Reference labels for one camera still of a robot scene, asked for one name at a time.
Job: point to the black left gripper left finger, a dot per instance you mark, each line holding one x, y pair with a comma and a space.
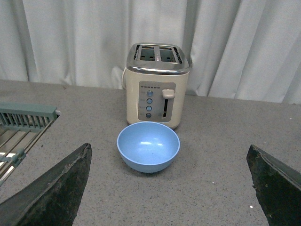
54, 198

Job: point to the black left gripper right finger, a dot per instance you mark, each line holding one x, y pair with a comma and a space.
277, 186

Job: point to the blue bowl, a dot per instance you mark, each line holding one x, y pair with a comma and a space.
148, 147

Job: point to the teal dish drying rack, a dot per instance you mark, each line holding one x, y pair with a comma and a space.
21, 125

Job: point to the white curtain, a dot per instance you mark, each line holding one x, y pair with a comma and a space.
240, 49

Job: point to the cream two-slot toaster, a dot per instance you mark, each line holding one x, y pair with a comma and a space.
155, 79

